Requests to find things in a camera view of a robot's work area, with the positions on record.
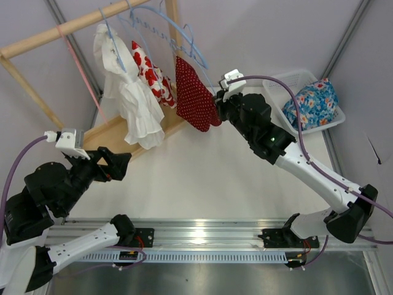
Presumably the red polka dot skirt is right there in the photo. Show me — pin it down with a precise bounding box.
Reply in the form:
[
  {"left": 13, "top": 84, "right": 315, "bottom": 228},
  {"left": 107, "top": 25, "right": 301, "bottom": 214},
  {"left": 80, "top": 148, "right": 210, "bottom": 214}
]
[{"left": 176, "top": 56, "right": 222, "bottom": 132}]

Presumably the thin blue wire hanger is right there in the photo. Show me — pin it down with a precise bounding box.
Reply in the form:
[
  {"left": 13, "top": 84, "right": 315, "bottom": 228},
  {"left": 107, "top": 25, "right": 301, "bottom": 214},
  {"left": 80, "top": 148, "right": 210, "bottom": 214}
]
[{"left": 173, "top": 24, "right": 216, "bottom": 95}]

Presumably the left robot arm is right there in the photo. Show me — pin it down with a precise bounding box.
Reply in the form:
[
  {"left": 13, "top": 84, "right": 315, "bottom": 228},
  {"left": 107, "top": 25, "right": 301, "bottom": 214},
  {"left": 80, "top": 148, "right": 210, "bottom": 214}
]
[{"left": 1, "top": 147, "right": 136, "bottom": 294}]

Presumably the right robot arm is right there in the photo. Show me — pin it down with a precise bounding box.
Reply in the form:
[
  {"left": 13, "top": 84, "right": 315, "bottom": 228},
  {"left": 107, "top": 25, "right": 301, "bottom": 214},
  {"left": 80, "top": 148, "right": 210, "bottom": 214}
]
[{"left": 213, "top": 90, "right": 378, "bottom": 246}]

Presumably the wide blue plastic hanger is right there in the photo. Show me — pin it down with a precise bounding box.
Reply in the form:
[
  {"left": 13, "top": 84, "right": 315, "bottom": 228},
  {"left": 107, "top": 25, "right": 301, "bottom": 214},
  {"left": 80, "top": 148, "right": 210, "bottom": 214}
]
[{"left": 117, "top": 1, "right": 209, "bottom": 69}]

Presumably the blue hanger holding dress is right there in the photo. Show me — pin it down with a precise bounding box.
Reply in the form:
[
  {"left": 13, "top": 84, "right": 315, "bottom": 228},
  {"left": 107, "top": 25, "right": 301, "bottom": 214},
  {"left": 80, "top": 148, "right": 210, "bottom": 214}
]
[{"left": 98, "top": 7, "right": 126, "bottom": 72}]

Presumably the wooden clothes rack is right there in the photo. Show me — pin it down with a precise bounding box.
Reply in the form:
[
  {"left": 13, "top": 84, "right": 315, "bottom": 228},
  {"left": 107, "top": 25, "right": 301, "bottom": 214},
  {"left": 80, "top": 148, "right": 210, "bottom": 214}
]
[{"left": 0, "top": 0, "right": 191, "bottom": 160}]

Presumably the white hanging dress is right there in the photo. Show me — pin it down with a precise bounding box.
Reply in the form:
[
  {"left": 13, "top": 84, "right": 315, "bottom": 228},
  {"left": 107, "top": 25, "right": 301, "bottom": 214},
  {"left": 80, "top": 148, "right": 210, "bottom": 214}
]
[{"left": 93, "top": 24, "right": 165, "bottom": 149}]

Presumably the white plastic basket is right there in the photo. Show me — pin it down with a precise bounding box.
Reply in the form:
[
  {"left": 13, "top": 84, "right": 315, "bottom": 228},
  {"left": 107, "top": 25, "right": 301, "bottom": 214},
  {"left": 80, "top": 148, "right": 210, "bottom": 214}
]
[{"left": 262, "top": 69, "right": 346, "bottom": 137}]

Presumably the red white floral garment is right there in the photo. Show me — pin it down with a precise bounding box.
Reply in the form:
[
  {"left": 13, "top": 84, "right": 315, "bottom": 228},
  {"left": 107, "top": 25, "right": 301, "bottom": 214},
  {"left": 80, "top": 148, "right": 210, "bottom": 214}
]
[{"left": 131, "top": 41, "right": 177, "bottom": 109}]

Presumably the blue floral garment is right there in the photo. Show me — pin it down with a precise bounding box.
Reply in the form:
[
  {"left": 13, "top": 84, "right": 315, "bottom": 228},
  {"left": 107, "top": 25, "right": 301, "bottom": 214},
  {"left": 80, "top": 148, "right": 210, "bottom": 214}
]
[{"left": 295, "top": 78, "right": 338, "bottom": 131}]

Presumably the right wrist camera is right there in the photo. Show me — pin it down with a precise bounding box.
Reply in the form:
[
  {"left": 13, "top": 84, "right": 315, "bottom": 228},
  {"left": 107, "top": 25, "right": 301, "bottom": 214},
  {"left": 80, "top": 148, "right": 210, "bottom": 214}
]
[{"left": 219, "top": 69, "right": 246, "bottom": 102}]

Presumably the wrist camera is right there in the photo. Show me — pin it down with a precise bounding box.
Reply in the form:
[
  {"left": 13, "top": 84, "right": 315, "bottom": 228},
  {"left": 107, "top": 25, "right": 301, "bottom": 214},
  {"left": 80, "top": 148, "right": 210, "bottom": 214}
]
[
  {"left": 44, "top": 128, "right": 90, "bottom": 160},
  {"left": 219, "top": 69, "right": 246, "bottom": 102}
]

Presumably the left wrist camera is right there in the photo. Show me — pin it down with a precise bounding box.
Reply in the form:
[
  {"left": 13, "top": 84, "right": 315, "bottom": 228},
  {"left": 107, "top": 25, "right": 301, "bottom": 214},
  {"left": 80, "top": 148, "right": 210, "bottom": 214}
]
[{"left": 44, "top": 128, "right": 90, "bottom": 160}]

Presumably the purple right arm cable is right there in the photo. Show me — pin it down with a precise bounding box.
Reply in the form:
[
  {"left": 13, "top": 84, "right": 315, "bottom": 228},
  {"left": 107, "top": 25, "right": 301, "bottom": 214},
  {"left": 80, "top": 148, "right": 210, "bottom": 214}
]
[{"left": 228, "top": 75, "right": 393, "bottom": 273}]

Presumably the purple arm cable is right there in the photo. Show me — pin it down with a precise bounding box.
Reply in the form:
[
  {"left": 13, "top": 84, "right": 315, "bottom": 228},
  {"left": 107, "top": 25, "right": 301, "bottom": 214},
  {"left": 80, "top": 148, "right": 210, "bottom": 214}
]
[
  {"left": 0, "top": 136, "right": 148, "bottom": 277},
  {"left": 228, "top": 75, "right": 393, "bottom": 273}
]

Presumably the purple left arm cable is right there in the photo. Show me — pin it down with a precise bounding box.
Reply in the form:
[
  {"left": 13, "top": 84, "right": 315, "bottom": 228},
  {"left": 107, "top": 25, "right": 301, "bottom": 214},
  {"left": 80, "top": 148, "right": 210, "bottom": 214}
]
[{"left": 0, "top": 136, "right": 148, "bottom": 277}]

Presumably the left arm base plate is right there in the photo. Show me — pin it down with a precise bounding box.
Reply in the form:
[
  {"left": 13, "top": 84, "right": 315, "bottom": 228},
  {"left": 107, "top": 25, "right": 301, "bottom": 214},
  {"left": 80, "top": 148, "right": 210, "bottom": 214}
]
[{"left": 131, "top": 227, "right": 155, "bottom": 248}]

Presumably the aluminium mounting rail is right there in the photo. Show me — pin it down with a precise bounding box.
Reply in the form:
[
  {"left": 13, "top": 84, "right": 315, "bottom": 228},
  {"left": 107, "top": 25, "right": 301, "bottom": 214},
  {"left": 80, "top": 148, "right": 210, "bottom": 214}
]
[{"left": 42, "top": 217, "right": 378, "bottom": 250}]

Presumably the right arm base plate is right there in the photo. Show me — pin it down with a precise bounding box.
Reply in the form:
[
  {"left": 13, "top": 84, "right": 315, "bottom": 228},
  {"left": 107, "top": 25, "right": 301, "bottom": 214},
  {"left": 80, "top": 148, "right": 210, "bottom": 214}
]
[{"left": 257, "top": 228, "right": 320, "bottom": 249}]

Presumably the white slotted cable duct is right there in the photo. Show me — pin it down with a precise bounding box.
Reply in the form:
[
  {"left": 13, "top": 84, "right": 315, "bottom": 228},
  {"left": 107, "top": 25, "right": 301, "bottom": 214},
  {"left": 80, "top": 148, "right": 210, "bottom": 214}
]
[{"left": 55, "top": 250, "right": 308, "bottom": 264}]

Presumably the pink wire hanger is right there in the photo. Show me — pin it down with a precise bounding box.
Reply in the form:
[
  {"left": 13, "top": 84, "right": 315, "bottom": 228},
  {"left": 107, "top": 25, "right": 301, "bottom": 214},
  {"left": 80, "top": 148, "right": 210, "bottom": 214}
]
[{"left": 56, "top": 25, "right": 108, "bottom": 125}]

